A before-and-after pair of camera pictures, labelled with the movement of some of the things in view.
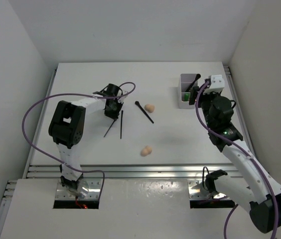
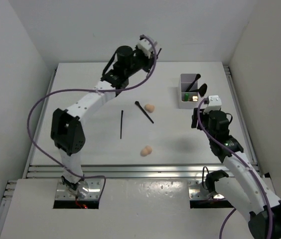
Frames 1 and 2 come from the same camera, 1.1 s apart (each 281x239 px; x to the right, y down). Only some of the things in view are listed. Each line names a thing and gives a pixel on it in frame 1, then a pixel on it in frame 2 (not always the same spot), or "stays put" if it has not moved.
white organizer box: (185, 80) stays put
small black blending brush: (137, 102) stays put
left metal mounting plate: (94, 188) stays put
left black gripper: (113, 115) → (147, 61)
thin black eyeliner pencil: (107, 132) → (157, 56)
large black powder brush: (197, 76) stays put
